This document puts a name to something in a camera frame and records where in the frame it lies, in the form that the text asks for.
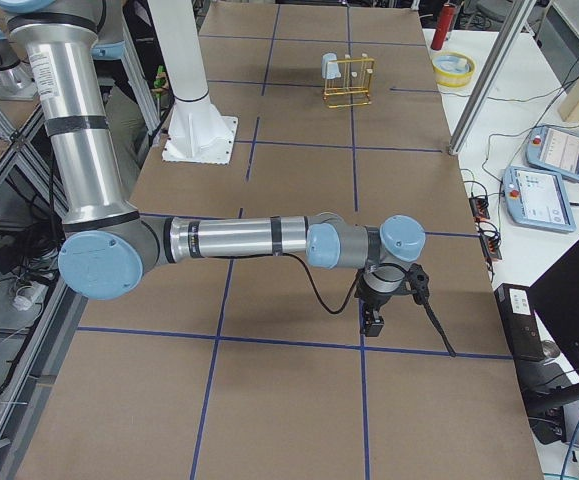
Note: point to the yellow bowl with blue lid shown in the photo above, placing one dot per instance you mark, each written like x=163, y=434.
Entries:
x=453, y=69

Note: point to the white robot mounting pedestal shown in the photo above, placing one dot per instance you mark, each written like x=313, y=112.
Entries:
x=197, y=132

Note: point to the blue teach pendant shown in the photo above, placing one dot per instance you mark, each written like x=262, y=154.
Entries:
x=537, y=199
x=554, y=149

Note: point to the aluminium frame post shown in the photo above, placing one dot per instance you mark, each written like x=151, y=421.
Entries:
x=504, y=42

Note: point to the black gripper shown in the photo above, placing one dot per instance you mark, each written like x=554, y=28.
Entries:
x=375, y=304

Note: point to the black electronics box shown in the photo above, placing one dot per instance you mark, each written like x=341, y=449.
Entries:
x=519, y=322

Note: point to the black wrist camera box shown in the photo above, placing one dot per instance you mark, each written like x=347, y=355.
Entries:
x=372, y=323

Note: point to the light blue plastic cup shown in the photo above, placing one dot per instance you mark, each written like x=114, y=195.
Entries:
x=329, y=66

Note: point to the far blue teach pendant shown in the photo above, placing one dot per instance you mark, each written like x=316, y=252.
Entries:
x=554, y=149

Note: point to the near blue teach pendant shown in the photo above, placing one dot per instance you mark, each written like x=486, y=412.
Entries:
x=537, y=199

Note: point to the gold wire cup holder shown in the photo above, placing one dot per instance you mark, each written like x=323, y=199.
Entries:
x=353, y=88

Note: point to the red cylinder can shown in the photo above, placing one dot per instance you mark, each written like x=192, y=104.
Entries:
x=443, y=25

